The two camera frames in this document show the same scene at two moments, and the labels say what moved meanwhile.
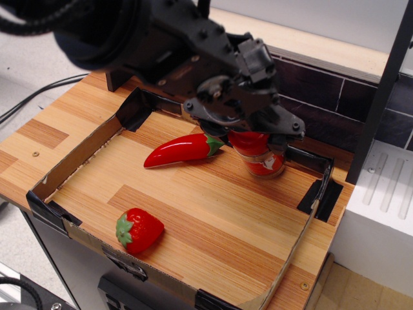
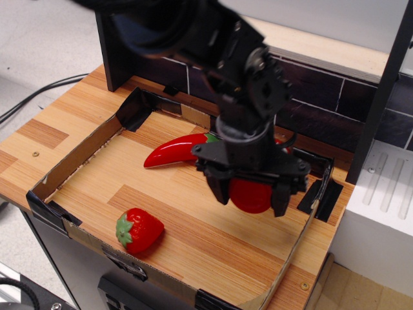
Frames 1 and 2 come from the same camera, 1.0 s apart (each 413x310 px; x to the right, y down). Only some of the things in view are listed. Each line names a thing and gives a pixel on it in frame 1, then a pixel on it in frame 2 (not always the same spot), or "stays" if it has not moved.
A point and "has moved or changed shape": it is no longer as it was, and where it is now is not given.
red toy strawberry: x=137 y=230 stays
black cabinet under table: x=81 y=265 stays
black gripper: x=248 y=97 to x=251 y=150
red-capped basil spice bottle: x=253 y=147 has moved or changed shape
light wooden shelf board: x=311 y=50 stays
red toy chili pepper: x=183 y=148 stays
